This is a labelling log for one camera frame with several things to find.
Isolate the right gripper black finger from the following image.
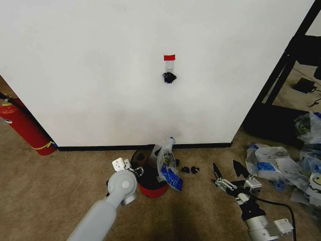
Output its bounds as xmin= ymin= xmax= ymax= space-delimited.
xmin=233 ymin=159 xmax=263 ymax=189
xmin=212 ymin=162 xmax=237 ymax=193

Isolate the red and black trash bin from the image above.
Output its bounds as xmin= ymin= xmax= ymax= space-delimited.
xmin=130 ymin=149 xmax=170 ymax=199

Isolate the crumpled clear plastic bag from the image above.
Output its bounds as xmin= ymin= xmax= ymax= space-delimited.
xmin=245 ymin=142 xmax=300 ymax=187

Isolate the clear plastic bag blue print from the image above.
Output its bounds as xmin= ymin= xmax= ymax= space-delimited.
xmin=149 ymin=136 xmax=184 ymax=193

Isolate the clear bag yellow smiley print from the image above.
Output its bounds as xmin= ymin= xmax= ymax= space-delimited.
xmin=290 ymin=143 xmax=321 ymax=210

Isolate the clear bag with dark contents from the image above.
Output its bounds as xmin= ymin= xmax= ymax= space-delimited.
xmin=293 ymin=111 xmax=321 ymax=144

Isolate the black baseboard strip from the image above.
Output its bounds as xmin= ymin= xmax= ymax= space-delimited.
xmin=56 ymin=142 xmax=233 ymax=152

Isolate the black power adapter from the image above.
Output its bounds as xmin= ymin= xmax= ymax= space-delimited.
xmin=292 ymin=77 xmax=317 ymax=95

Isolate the red fire extinguisher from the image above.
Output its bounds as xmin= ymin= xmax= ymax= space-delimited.
xmin=0 ymin=91 xmax=57 ymax=156

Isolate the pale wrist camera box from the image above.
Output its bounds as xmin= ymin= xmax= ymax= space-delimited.
xmin=235 ymin=192 xmax=250 ymax=205

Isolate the black metal shelf frame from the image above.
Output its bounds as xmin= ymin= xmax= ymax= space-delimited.
xmin=242 ymin=0 xmax=321 ymax=149

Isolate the thin black floor cable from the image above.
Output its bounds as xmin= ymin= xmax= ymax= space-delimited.
xmin=307 ymin=87 xmax=321 ymax=108

